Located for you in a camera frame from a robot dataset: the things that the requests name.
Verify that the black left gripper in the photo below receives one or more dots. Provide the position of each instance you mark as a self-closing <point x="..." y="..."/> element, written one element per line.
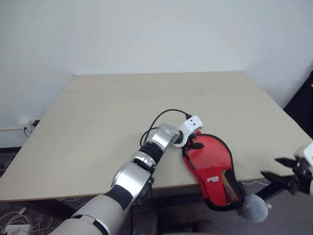
<point x="192" y="140"/>

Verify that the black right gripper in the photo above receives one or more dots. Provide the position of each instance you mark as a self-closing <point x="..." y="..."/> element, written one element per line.
<point x="303" y="176"/>

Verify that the red table tennis paddle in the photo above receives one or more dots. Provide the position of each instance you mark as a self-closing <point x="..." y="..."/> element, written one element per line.
<point x="207" y="154"/>

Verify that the black and red paddle case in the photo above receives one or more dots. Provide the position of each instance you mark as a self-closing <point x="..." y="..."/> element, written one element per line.
<point x="207" y="189"/>

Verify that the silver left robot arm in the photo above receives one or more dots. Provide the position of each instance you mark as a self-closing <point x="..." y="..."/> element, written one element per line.
<point x="132" y="176"/>

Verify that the grey-blue plush toy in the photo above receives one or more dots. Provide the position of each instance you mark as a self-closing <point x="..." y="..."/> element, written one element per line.
<point x="255" y="208"/>

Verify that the black bag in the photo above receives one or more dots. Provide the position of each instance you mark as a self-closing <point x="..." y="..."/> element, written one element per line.
<point x="300" y="110"/>

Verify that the white power strip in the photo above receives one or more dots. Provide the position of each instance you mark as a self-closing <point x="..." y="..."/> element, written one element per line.
<point x="30" y="123"/>

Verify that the white power adapter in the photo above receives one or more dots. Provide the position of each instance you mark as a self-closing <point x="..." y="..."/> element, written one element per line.
<point x="18" y="229"/>

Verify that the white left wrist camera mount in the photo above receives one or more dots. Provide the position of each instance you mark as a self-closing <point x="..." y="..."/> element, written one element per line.
<point x="193" y="123"/>

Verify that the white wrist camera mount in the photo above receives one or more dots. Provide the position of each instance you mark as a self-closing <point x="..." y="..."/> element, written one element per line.
<point x="193" y="123"/>
<point x="306" y="153"/>

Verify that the black table frame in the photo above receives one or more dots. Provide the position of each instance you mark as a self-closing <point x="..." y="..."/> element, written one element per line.
<point x="266" y="192"/>

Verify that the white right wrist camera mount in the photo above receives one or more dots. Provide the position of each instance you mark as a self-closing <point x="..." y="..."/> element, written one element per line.
<point x="306" y="153"/>

